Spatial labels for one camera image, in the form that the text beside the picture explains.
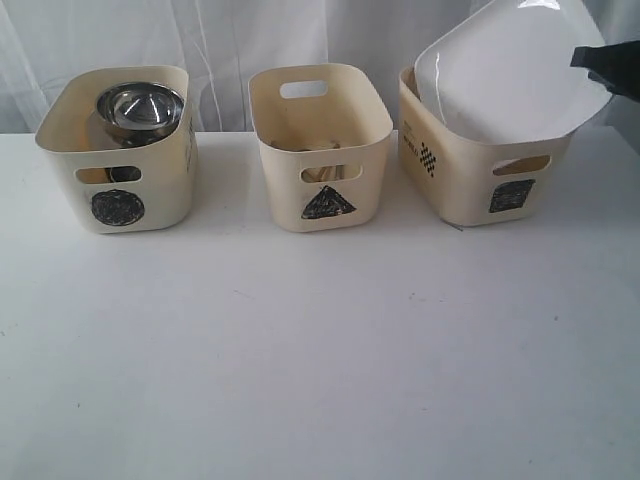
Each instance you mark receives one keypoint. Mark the white backdrop curtain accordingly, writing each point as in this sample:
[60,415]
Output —
[221,45]

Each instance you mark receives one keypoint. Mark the steel bowl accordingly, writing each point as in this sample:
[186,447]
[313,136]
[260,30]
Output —
[139,113]

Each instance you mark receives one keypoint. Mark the cream bin with circle mark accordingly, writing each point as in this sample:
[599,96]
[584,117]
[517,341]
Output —
[163,195]

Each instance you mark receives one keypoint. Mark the steel mug front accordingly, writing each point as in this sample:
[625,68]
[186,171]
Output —
[121,174]

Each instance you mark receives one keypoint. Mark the white round bowl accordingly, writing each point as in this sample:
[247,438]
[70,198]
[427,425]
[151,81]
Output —
[101,139]

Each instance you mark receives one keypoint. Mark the cream bin with triangle mark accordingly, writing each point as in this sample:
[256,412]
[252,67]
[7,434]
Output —
[315,116]

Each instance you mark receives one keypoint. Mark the white square plate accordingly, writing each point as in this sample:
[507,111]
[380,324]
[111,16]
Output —
[503,75]

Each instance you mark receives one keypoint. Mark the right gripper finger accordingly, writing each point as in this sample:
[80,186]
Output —
[616,67]

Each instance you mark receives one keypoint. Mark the cream bin with square mark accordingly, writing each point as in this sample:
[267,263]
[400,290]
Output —
[467,183]

